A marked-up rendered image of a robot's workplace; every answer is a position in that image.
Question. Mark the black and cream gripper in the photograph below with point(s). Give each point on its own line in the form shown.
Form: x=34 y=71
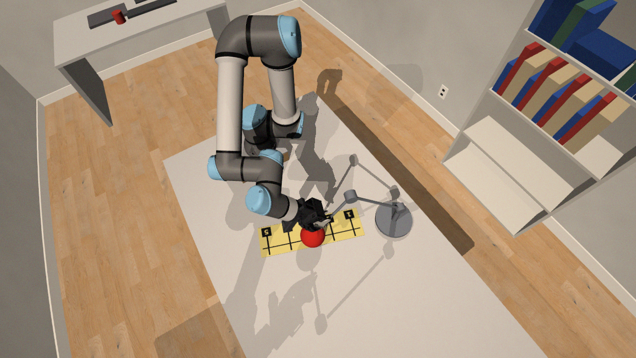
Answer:
x=312 y=214

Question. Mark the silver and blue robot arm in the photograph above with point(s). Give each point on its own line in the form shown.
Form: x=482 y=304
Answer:
x=276 y=39

